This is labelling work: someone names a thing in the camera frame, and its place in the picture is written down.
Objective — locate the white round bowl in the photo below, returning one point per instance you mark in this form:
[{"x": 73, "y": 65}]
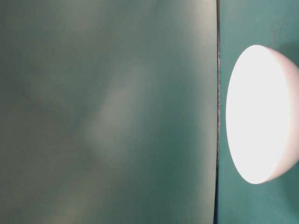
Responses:
[{"x": 262, "y": 114}]

